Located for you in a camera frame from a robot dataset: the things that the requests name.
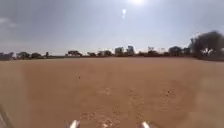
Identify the red-brown dirt ground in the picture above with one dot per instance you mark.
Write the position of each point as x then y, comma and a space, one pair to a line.
113, 90

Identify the robot's own part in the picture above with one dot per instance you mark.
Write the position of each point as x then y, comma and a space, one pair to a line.
145, 125
74, 124

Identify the large dark tree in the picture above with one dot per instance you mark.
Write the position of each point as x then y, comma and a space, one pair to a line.
208, 43

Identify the row of trees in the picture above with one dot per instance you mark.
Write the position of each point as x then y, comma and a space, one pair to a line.
100, 53

